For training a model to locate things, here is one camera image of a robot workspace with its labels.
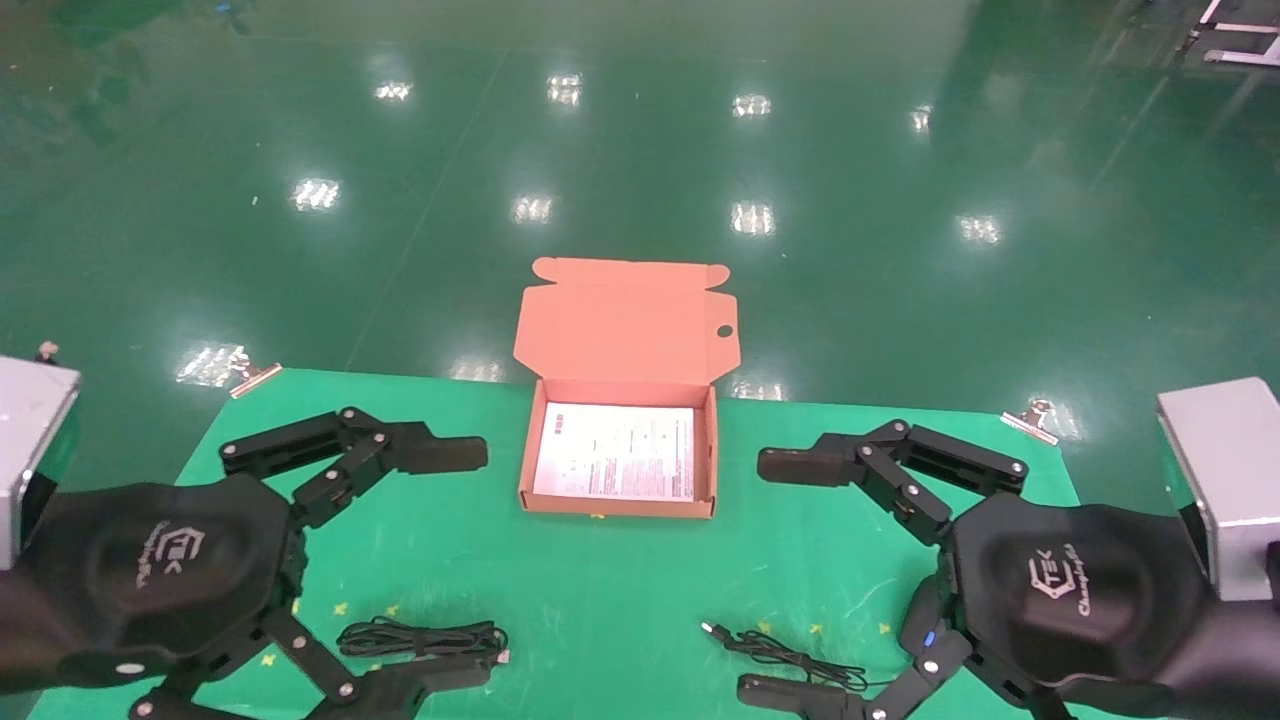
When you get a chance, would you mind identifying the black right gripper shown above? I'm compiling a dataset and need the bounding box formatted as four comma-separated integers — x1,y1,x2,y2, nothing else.
757,420,1280,720

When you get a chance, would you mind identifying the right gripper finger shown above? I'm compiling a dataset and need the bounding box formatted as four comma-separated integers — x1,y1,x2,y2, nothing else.
737,575,971,720

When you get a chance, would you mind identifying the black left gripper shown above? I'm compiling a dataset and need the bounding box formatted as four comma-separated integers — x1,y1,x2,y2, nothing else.
0,407,501,720

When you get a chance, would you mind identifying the black wired mouse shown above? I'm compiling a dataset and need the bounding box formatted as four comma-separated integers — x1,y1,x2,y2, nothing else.
702,620,873,693

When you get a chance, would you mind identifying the black data cable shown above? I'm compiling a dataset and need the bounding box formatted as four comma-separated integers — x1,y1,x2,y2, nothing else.
336,616,511,669

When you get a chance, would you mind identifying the open orange cardboard box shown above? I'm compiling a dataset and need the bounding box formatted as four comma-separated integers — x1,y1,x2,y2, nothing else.
513,257,741,519

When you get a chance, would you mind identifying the silver binder clip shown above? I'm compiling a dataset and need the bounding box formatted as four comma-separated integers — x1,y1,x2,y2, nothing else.
1000,398,1061,446
228,350,283,401

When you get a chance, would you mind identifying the green table mat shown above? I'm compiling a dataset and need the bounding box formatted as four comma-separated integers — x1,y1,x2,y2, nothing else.
28,368,1093,720

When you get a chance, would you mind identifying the white printed instruction sheet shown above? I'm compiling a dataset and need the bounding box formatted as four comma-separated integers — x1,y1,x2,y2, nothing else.
533,402,696,501

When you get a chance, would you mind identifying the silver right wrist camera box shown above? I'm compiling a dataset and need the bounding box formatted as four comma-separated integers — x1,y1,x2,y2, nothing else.
1157,377,1280,603

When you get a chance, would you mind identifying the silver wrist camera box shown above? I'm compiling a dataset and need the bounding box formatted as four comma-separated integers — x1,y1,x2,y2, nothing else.
0,355,81,571
1157,377,1280,603

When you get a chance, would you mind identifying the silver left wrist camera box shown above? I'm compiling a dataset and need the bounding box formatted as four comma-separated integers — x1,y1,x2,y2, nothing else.
0,355,81,571

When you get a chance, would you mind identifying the grey metal frame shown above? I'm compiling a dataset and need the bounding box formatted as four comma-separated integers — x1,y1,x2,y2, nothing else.
1190,0,1280,69

